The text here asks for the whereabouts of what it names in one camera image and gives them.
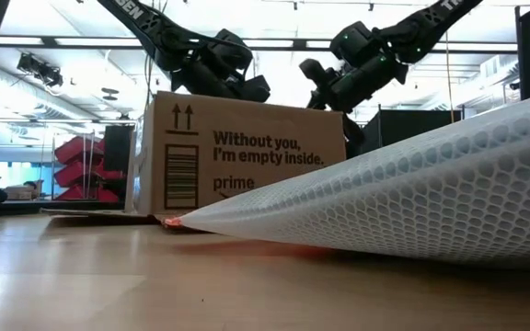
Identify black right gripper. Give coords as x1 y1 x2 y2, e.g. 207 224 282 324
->
298 53 409 160

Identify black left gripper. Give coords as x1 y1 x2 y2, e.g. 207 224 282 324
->
170 58 272 104

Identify brown cardboard shipping box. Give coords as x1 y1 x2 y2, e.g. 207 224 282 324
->
41 90 348 223

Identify mesh zip pouch orange trim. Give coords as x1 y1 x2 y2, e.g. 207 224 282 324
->
161 88 530 271

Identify black partition panel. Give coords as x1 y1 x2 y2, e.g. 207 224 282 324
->
360 108 464 157

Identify black monitor screen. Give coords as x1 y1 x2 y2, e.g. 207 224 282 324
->
102 124 136 175

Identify red storage bin rack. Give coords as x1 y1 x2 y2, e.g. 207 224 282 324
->
52 134 129 203

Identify person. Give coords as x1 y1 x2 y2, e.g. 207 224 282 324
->
21 180 40 200

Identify hanging black cables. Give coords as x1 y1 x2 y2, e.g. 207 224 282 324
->
142 53 156 108

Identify black aluminium table frame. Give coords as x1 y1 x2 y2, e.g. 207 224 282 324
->
0 200 127 218

